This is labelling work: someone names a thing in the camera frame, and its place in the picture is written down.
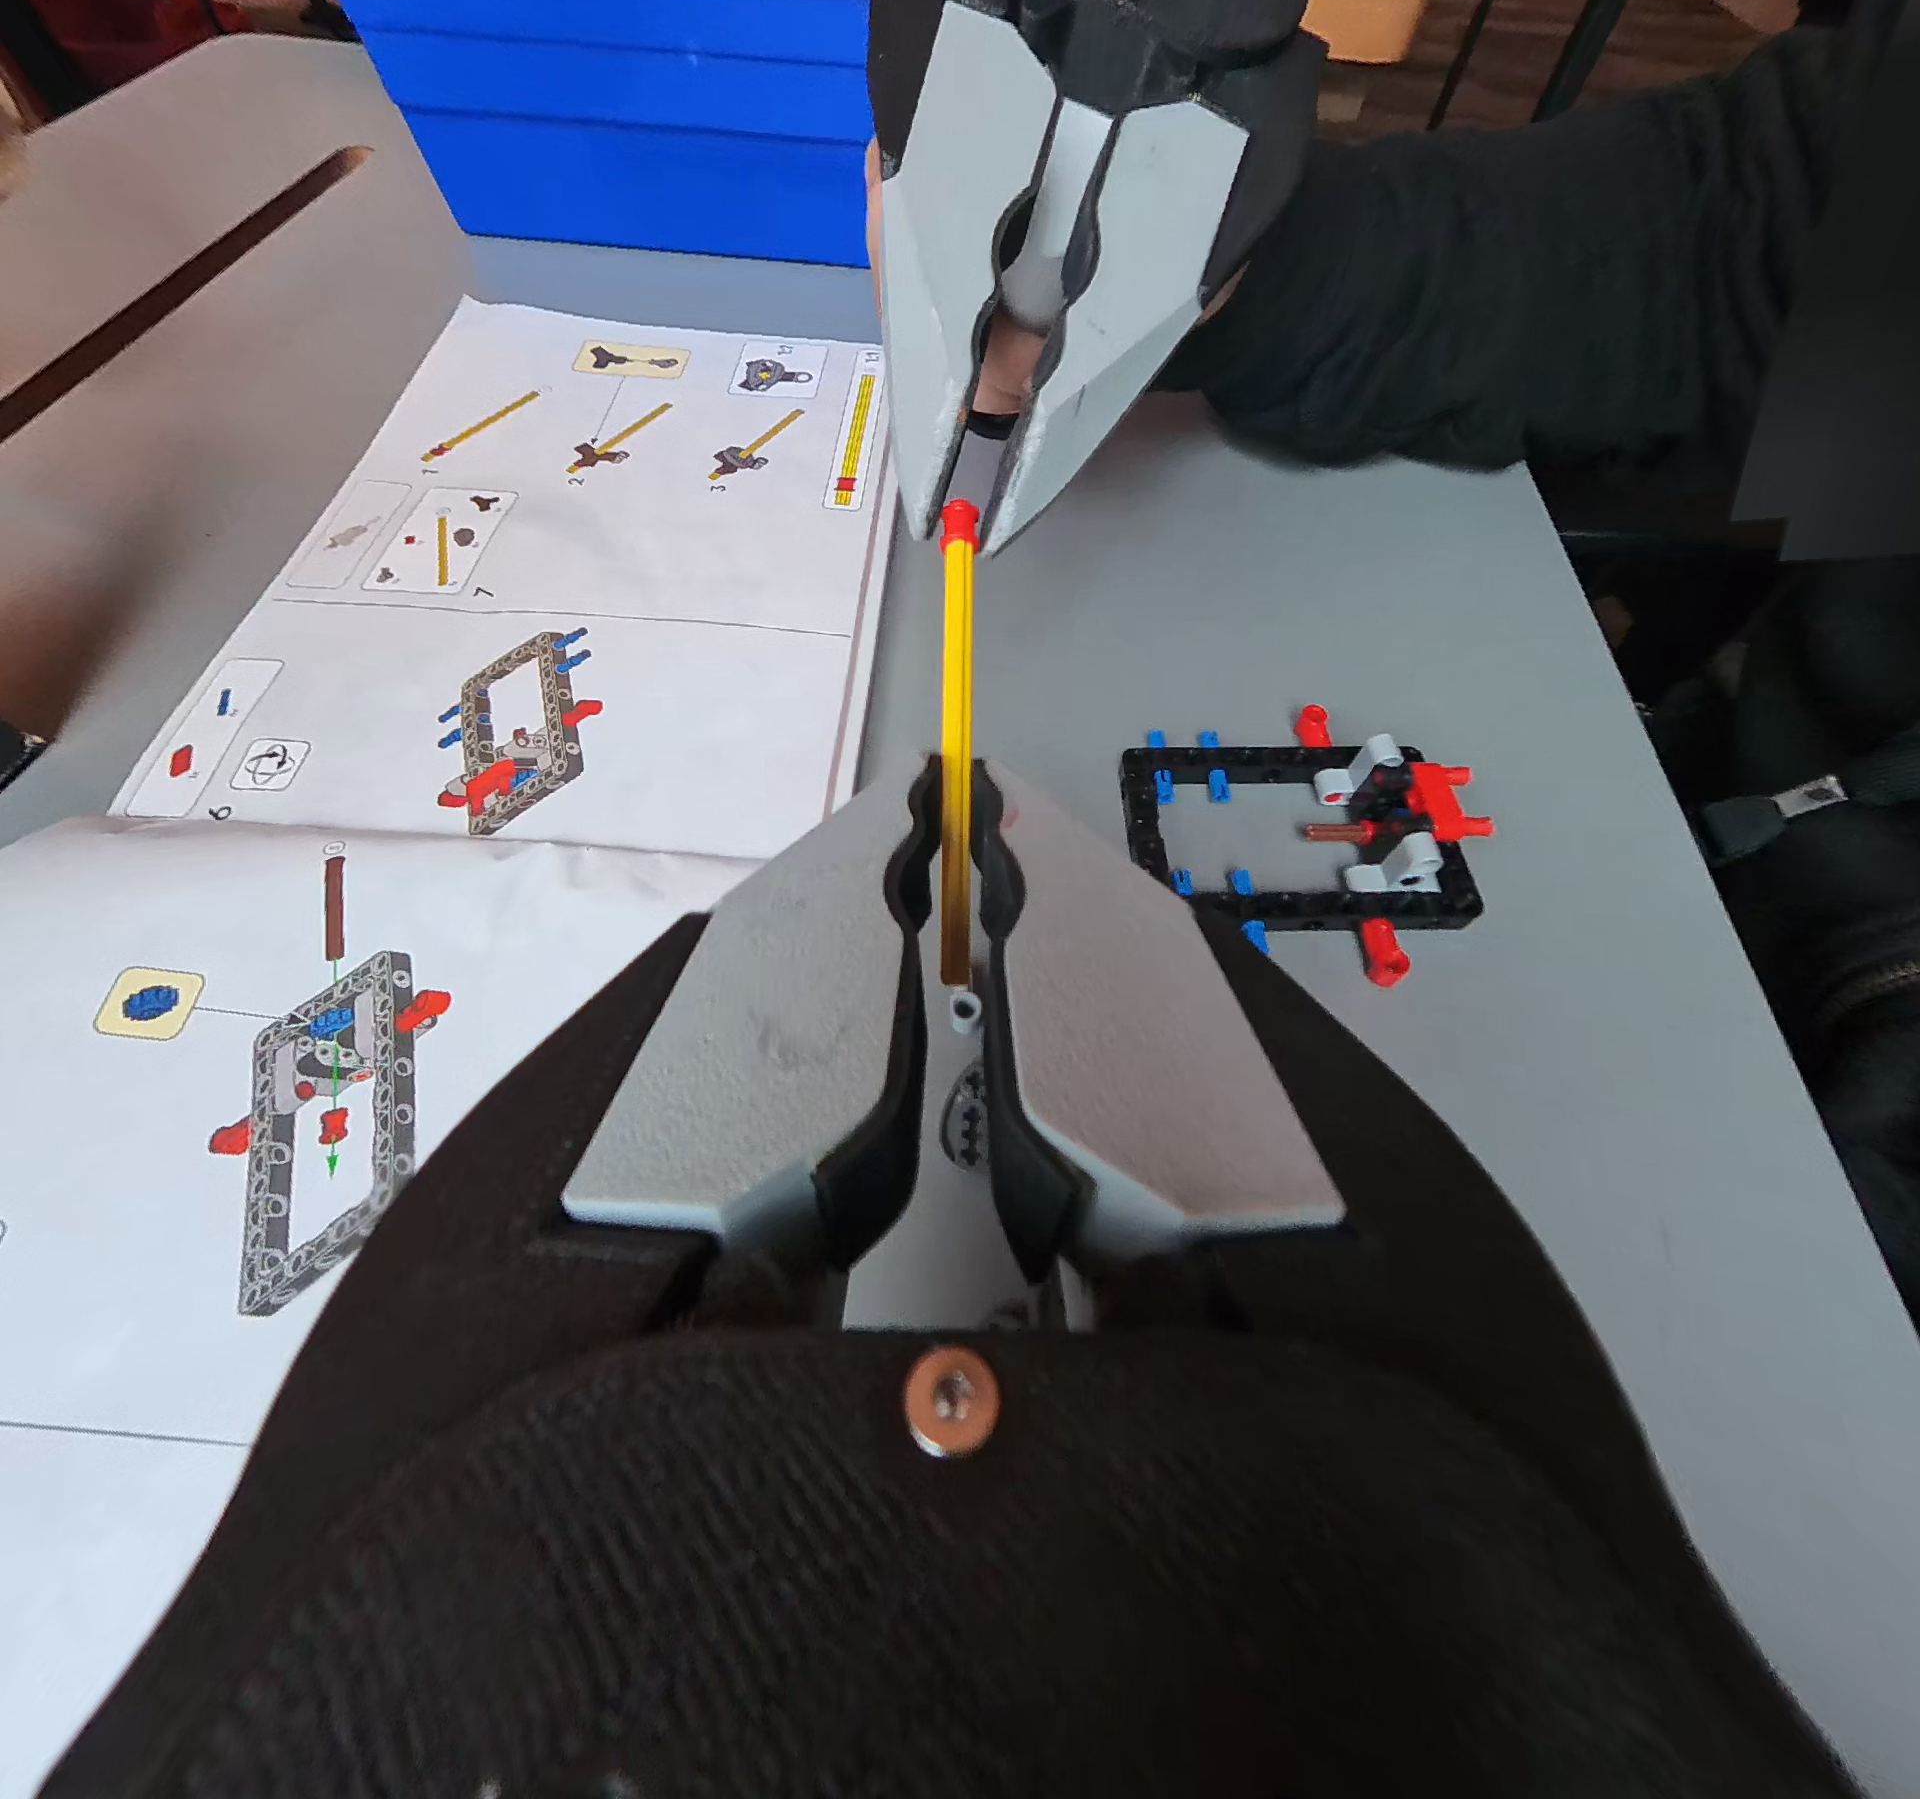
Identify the yellow lego axle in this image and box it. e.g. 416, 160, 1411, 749
931, 539, 980, 988

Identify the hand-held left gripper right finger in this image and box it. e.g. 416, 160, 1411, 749
969, 759, 1348, 1287

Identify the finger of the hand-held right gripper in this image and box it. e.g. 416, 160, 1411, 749
978, 98, 1251, 558
876, 0, 1063, 543

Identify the black lego frame assembly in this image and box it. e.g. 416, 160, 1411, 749
1116, 703, 1493, 991

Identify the blue plastic bin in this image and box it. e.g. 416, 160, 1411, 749
295, 0, 924, 273

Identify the black zippered bag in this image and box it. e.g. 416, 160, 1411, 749
1650, 718, 1920, 1335

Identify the white lego instruction booklet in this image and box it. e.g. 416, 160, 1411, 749
0, 295, 898, 1799

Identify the person's black clothing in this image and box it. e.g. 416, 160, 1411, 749
1558, 524, 1920, 781

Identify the person's right forearm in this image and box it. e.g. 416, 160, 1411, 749
1192, 0, 1920, 481

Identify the dark oval lego piece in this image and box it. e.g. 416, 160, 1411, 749
931, 1060, 995, 1170

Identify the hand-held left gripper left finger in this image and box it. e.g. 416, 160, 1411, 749
561, 751, 943, 1268

